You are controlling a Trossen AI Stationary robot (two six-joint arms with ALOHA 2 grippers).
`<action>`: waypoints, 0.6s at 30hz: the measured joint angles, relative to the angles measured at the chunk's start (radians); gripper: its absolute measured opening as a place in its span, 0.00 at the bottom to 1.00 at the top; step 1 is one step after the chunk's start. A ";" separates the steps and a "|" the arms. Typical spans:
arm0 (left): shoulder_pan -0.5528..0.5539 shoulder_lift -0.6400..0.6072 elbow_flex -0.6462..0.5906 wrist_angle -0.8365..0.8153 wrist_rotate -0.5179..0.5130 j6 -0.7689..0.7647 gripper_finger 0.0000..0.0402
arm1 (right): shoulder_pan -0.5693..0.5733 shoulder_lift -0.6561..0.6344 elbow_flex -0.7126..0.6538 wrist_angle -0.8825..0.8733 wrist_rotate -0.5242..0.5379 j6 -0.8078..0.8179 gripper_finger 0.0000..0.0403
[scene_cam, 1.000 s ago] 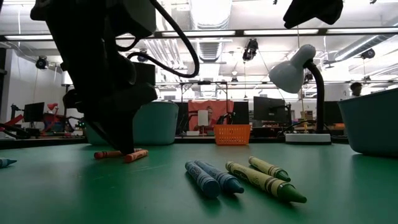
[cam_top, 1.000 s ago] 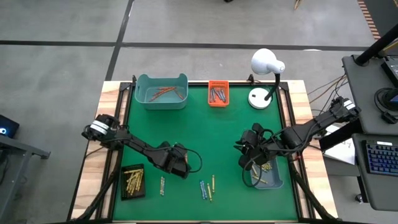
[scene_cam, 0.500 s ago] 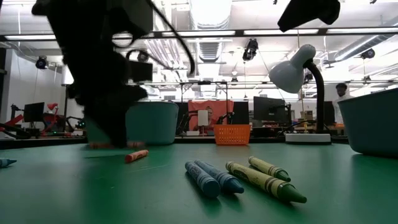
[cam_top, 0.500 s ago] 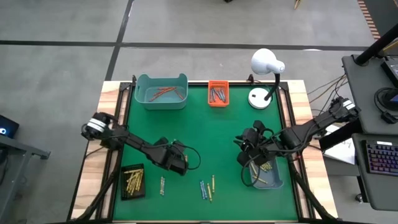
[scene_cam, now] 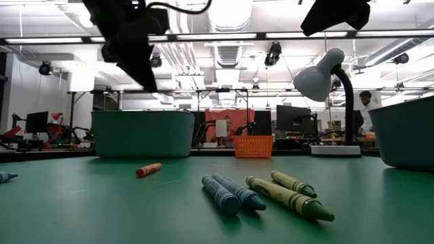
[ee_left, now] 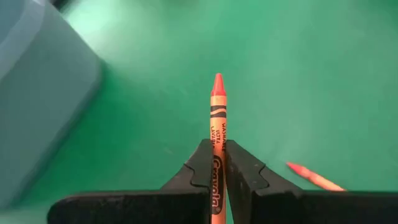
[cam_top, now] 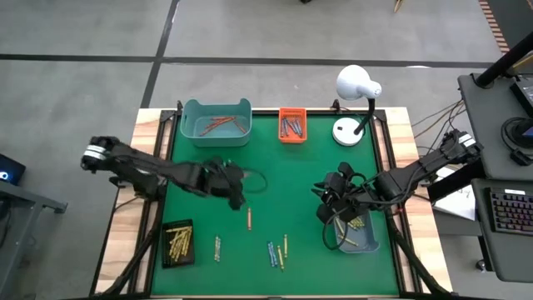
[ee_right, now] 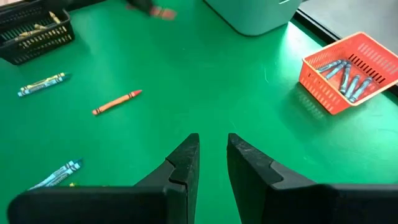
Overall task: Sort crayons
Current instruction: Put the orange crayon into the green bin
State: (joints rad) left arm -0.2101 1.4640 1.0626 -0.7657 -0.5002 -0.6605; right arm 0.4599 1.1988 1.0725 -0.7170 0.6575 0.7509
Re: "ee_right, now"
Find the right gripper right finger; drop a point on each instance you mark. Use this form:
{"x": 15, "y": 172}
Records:
{"x": 248, "y": 174}

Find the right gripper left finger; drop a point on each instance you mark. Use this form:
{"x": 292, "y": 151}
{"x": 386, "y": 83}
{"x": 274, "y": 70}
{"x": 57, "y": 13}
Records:
{"x": 189, "y": 174}

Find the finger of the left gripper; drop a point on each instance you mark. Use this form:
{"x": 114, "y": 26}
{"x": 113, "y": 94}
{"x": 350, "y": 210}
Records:
{"x": 148, "y": 5}
{"x": 136, "y": 4}

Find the large teal plastic bin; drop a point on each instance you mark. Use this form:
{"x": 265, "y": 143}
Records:
{"x": 255, "y": 15}

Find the grey-blue crayon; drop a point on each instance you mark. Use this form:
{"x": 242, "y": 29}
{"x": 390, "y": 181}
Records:
{"x": 345, "y": 77}
{"x": 335, "y": 70}

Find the green felt mat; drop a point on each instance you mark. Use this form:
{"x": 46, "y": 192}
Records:
{"x": 217, "y": 77}

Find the black plastic tray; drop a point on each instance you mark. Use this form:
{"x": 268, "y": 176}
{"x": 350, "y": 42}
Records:
{"x": 37, "y": 46}

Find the orange mesh basket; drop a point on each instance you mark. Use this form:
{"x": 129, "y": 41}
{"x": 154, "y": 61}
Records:
{"x": 323, "y": 93}

